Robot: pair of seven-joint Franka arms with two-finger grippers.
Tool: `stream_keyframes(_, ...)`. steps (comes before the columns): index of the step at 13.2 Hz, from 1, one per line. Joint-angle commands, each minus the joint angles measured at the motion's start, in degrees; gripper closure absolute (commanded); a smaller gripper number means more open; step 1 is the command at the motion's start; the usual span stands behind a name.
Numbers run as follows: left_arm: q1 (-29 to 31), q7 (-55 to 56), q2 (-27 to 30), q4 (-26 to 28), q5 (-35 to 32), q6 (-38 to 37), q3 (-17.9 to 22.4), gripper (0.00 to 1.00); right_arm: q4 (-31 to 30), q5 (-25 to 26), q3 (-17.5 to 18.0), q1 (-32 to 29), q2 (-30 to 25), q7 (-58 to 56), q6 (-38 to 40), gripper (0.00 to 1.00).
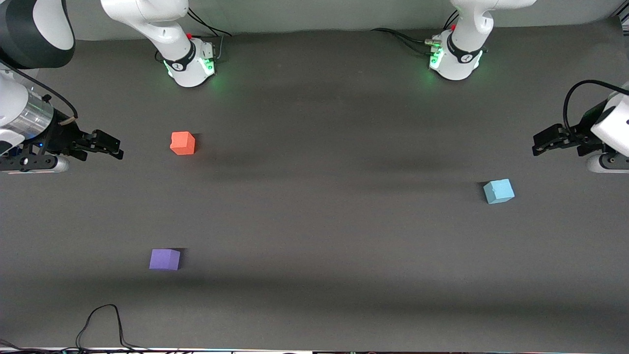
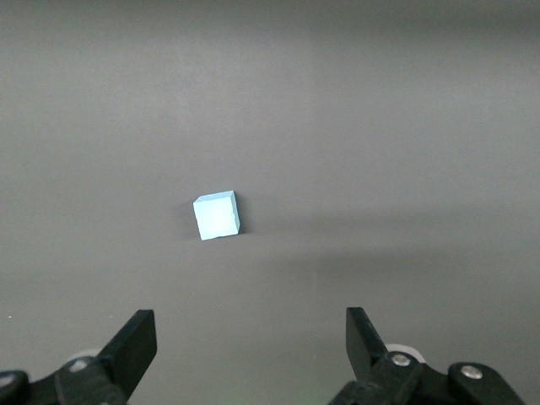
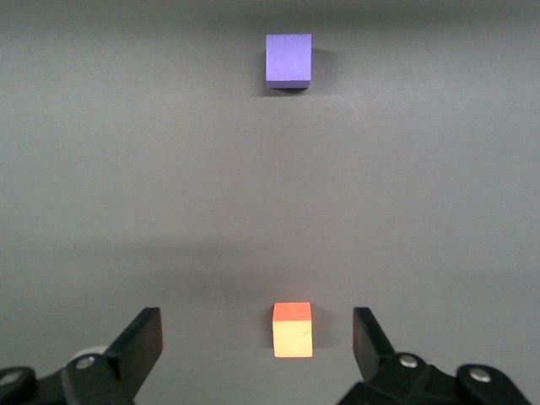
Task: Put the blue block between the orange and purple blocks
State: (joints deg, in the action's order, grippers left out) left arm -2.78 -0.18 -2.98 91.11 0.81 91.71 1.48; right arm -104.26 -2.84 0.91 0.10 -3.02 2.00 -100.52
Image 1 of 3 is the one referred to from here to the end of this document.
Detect light blue foam block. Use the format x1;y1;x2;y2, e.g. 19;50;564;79
483;178;515;205

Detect orange foam block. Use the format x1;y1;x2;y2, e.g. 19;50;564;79
170;131;196;156

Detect purple foam block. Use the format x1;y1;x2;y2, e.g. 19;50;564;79
149;249;181;271

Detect dark grey table mat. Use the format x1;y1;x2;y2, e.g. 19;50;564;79
0;16;629;353

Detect black left arm wrist cable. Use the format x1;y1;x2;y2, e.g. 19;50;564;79
563;79;629;137

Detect black right arm base cables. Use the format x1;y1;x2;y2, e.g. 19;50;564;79
186;7;232;63

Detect black arm base cables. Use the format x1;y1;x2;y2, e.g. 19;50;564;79
371;9;460;56
186;7;232;63

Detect thin black looped cable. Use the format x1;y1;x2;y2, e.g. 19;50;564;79
0;304;163;354

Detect black left arm base cables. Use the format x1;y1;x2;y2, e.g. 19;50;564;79
371;9;460;56

